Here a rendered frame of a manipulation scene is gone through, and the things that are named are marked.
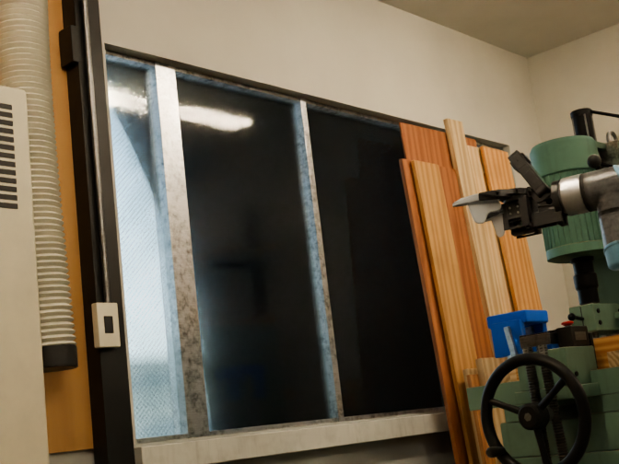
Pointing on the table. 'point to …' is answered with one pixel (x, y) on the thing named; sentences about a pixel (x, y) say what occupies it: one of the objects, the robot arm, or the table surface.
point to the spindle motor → (591, 243)
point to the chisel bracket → (597, 318)
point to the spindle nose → (585, 280)
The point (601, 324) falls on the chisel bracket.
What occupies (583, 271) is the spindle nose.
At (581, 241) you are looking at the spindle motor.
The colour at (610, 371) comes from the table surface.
